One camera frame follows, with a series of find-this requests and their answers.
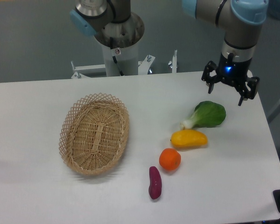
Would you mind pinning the woven wicker basket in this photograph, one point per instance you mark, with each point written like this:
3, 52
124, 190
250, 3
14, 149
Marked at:
94, 134

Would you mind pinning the purple sweet potato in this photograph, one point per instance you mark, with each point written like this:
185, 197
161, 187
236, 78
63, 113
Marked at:
155, 186

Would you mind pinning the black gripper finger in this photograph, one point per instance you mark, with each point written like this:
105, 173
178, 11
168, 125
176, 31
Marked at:
210, 76
248, 89

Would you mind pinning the orange fruit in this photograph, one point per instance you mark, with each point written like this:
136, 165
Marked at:
170, 159

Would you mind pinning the white metal base frame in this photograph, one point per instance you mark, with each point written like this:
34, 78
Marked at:
144, 67

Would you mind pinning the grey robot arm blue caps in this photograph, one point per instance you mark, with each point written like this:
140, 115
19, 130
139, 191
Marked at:
118, 30

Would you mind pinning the green bok choy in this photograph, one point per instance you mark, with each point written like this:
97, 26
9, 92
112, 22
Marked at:
206, 114

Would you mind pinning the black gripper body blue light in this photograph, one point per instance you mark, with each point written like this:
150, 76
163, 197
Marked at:
233, 74

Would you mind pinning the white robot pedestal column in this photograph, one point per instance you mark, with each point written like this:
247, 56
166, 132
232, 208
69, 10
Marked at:
121, 61

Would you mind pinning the yellow mango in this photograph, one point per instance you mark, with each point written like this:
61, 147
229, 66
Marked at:
188, 138

